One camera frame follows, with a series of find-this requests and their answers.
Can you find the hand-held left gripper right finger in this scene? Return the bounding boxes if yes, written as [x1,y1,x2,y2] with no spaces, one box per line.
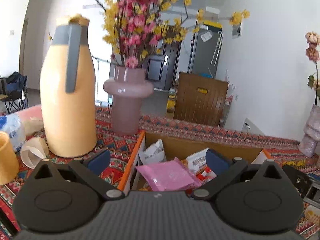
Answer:
[191,149,288,201]

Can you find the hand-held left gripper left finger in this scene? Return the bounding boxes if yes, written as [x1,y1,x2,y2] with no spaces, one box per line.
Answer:
[29,149,125,201]

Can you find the red cardboard box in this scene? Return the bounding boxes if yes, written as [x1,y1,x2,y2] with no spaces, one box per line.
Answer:
[117,129,274,192]

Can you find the pink snack packet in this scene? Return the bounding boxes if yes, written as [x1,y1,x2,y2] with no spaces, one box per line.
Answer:
[135,159,203,193]

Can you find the textured pink vase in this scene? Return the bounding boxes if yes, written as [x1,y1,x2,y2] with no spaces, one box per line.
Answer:
[298,104,320,158]

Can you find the white vented panel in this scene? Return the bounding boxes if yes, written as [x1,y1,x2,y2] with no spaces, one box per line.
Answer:
[241,117,266,137]

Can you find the smooth pink vase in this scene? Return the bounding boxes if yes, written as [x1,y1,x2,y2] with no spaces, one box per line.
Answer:
[103,65,154,137]

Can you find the brown wooden chair back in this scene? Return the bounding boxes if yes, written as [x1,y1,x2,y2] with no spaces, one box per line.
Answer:
[173,72,229,127]

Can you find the beige paper cone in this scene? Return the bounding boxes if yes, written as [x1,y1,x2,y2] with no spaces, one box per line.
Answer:
[20,117,49,169]

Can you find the red flat board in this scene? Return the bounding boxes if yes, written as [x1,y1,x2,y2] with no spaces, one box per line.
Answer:
[16,105,43,121]

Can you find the yellow ceramic mug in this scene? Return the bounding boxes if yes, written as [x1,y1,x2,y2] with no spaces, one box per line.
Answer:
[0,132,20,185]

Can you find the wet wipes pack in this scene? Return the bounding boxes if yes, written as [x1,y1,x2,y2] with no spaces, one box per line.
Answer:
[0,114,27,153]

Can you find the dark entrance door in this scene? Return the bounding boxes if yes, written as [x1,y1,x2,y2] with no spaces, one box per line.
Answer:
[144,25,182,91]

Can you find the black folding chair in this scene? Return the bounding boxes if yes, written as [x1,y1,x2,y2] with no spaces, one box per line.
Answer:
[0,77,29,114]

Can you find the grey refrigerator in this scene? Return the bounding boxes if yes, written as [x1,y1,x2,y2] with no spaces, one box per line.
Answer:
[189,29,223,77]

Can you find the white umbrella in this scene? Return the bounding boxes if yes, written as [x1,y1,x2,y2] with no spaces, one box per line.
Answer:
[211,31,224,66]

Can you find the paper note on refrigerator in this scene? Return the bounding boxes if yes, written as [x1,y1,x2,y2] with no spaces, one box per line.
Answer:
[200,31,214,42]

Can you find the dried pink roses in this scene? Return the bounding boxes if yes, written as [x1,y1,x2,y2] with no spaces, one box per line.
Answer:
[305,31,320,106]

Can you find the pink and yellow blossom branches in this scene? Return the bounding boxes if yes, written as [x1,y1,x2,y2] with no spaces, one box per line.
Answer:
[49,0,251,68]

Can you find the yellow black box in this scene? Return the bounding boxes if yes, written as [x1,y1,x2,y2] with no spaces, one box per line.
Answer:
[204,21,223,32]

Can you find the yellow thermos jug grey handle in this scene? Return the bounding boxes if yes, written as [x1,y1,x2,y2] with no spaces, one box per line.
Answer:
[40,14,98,158]

